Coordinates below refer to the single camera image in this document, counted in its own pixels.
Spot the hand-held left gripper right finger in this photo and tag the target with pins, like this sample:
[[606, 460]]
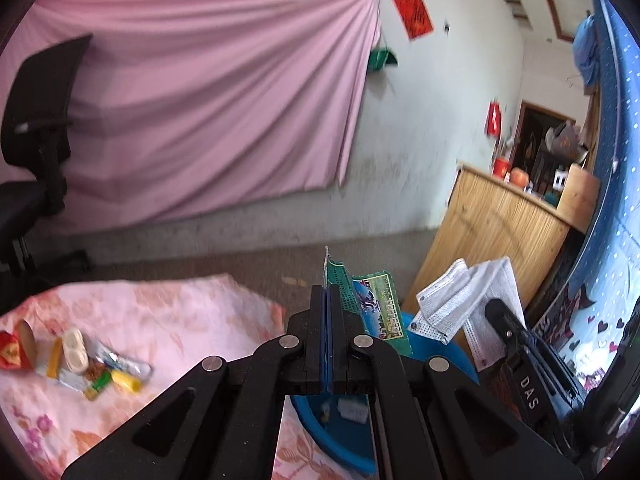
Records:
[[335, 350]]

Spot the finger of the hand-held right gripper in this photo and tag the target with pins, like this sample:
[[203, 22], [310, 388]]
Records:
[[527, 385]]

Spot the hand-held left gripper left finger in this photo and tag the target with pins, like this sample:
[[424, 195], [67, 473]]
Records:
[[320, 340]]

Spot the green snack wrapper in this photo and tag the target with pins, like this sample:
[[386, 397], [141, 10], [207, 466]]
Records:
[[375, 305]]

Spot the blue plastic basin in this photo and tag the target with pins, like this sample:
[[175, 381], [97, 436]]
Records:
[[325, 440]]

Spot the white paper towel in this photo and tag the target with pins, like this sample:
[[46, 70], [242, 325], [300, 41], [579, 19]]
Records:
[[495, 280]]

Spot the white face mask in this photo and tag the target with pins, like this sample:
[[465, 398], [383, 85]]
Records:
[[442, 305]]

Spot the wooden cabinet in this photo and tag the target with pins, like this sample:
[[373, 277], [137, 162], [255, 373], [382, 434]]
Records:
[[490, 225]]

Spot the light wooden board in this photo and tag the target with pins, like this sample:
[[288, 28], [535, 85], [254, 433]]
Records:
[[580, 197]]

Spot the yellow plastic tube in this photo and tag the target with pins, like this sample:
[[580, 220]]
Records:
[[126, 382]]

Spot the orange round object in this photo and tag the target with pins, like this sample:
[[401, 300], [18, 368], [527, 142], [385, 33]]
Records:
[[519, 176]]

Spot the blue printed cloth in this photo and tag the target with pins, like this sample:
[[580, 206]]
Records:
[[615, 185]]

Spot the red cup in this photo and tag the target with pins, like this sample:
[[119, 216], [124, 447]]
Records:
[[501, 166]]

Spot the small green packet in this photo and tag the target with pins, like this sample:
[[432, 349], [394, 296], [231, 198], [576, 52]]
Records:
[[99, 384]]

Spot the white plastic container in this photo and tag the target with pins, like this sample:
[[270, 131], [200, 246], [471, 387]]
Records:
[[75, 350]]

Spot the pink curtain cloth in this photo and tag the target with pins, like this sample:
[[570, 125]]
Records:
[[200, 110]]

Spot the yellow stick packet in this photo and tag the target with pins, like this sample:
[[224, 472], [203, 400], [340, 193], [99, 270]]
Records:
[[54, 357]]

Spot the red hanging ornament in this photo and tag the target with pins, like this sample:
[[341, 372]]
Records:
[[494, 119]]

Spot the green plastic dustpan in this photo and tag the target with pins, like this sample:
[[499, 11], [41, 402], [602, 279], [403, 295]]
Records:
[[381, 59]]

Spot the red yellow snack packet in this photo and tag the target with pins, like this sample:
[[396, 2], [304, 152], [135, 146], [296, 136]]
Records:
[[10, 352]]

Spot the blue hanging garment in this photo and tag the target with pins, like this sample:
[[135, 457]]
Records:
[[585, 55]]

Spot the black office chair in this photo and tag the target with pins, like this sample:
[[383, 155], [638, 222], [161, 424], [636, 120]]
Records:
[[40, 110]]

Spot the brown door frame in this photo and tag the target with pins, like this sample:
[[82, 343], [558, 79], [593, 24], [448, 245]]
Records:
[[522, 130]]

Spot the red wall poster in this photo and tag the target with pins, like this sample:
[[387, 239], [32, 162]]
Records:
[[413, 15]]

